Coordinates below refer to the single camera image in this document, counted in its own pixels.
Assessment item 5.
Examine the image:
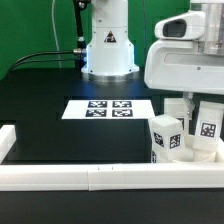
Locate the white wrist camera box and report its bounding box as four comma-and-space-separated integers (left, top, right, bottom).
154, 10, 205, 40

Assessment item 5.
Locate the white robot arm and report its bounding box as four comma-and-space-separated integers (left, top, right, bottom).
82, 0, 224, 95

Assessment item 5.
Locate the white fence rail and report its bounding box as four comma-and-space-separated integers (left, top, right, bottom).
0, 163, 224, 191
0, 125, 16, 164

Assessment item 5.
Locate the black camera stand pole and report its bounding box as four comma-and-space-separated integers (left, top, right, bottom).
72, 0, 90, 70

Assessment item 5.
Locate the grey thin cable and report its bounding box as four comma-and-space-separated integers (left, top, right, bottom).
50, 0, 63, 69

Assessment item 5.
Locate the white round stool seat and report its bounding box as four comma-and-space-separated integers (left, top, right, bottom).
149, 133, 224, 165

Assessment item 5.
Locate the white front fence rail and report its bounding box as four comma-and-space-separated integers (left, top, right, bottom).
0, 163, 224, 191

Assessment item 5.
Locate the white marker sheet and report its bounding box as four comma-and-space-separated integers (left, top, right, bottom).
62, 100, 155, 119

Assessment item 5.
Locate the black cable pair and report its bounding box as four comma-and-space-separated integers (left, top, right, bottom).
9, 49, 84, 72

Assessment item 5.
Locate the white left fence rail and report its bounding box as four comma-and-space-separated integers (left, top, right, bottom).
0, 125, 16, 164

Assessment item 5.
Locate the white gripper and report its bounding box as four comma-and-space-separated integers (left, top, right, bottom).
144, 40, 224, 119

